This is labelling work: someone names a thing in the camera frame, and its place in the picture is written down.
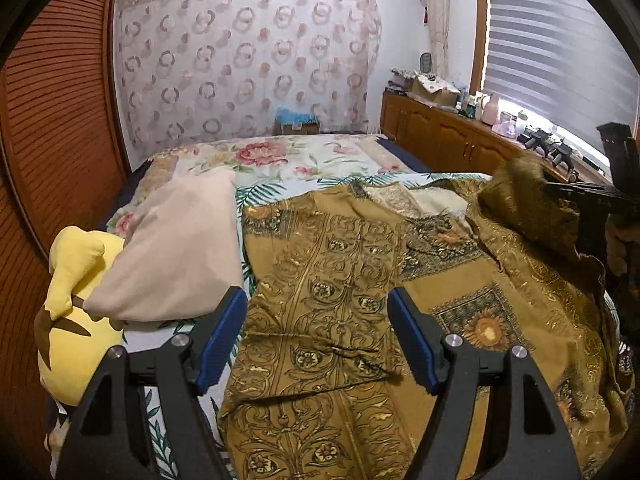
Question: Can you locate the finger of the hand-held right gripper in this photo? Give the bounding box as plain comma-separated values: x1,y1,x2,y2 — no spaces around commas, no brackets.
544,182,613,212

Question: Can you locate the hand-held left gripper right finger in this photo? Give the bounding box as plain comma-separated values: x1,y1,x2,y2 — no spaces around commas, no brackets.
388,286,584,480

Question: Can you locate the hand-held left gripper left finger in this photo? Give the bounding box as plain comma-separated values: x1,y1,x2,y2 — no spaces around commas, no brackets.
55,286,249,480

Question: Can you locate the golden patterned shirt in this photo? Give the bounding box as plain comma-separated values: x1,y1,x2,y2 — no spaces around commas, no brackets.
217,157,632,480

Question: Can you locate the person's right hand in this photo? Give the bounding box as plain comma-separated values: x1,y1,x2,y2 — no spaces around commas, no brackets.
605,215,633,278

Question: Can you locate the black tool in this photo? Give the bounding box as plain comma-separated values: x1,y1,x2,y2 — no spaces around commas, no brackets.
519,129,577,173

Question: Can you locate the beige pillow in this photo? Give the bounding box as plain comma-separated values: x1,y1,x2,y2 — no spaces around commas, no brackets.
85,167,249,326

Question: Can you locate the pink bottle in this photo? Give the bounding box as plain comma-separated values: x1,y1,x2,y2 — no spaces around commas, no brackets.
481,93,503,127

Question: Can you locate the striped window blind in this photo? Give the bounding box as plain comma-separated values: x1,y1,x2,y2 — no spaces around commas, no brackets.
481,0,640,157

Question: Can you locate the wooden cabinet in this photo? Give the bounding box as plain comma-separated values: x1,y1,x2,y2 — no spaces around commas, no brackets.
379,88,617,187

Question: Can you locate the palm leaf print blanket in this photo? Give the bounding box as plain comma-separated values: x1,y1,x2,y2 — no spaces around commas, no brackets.
120,172,640,480

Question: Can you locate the yellow plush toy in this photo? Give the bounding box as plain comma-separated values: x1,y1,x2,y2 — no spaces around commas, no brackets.
34,225,129,453

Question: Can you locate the open cardboard box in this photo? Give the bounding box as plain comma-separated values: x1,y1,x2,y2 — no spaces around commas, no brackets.
410,74,462,109

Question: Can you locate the floral print blanket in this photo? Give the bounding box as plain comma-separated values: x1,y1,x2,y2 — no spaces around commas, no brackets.
107,134,407,233

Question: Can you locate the cream drape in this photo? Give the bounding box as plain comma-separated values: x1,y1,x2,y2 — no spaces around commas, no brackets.
424,0,452,77

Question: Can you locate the cardboard box with blue cloth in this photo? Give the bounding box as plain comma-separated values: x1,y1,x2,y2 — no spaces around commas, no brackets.
273,105,321,136

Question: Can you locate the wooden louvered wardrobe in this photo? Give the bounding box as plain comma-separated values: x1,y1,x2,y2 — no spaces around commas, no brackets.
0,0,130,480

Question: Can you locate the sheer circle pattern curtain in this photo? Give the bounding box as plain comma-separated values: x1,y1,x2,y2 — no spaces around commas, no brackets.
114,0,384,147

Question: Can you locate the wooden window frame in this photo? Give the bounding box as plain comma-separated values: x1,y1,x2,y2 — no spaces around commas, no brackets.
472,0,493,97

